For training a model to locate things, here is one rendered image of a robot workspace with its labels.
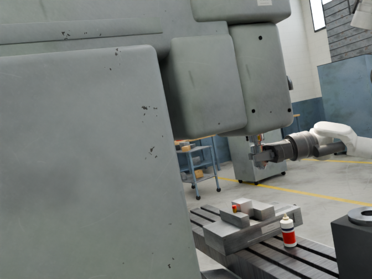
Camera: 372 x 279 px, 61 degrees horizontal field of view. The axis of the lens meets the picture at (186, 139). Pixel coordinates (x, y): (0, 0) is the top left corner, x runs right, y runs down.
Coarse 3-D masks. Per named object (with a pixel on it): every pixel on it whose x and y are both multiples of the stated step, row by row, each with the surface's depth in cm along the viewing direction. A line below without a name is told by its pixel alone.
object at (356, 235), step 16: (368, 208) 72; (336, 224) 70; (352, 224) 68; (368, 224) 66; (336, 240) 71; (352, 240) 67; (368, 240) 64; (336, 256) 72; (352, 256) 68; (368, 256) 65; (352, 272) 69; (368, 272) 66
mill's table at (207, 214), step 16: (208, 208) 163; (192, 224) 143; (272, 240) 111; (304, 240) 106; (224, 256) 113; (240, 256) 104; (256, 256) 102; (272, 256) 100; (288, 256) 100; (304, 256) 96; (320, 256) 94; (240, 272) 105; (256, 272) 96; (272, 272) 90; (288, 272) 89; (304, 272) 87; (320, 272) 86; (336, 272) 84
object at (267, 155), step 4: (264, 152) 98; (268, 152) 99; (272, 152) 98; (256, 156) 98; (260, 156) 98; (264, 156) 98; (268, 156) 99; (272, 156) 98; (256, 160) 98; (260, 160) 98; (264, 160) 98
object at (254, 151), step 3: (264, 147) 100; (252, 150) 100; (255, 150) 100; (258, 150) 99; (261, 150) 99; (264, 150) 100; (252, 153) 101; (255, 153) 100; (252, 156) 101; (255, 162) 100; (258, 162) 100; (261, 162) 99; (264, 162) 99; (267, 162) 100; (255, 165) 101; (258, 165) 100; (261, 165) 99; (264, 165) 100
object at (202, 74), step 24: (192, 48) 79; (216, 48) 82; (168, 72) 81; (192, 72) 79; (216, 72) 82; (168, 96) 84; (192, 96) 78; (216, 96) 81; (240, 96) 85; (192, 120) 78; (216, 120) 81; (240, 120) 84
